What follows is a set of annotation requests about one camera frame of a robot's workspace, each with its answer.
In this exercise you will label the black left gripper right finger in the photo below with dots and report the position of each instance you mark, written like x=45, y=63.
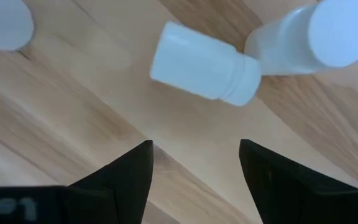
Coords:
x=291, y=199

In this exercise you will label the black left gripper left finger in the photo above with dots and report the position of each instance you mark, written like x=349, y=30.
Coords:
x=126, y=193

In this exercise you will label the white plastic pill bottle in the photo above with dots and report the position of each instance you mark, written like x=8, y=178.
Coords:
x=291, y=40
x=204, y=62
x=2, y=21

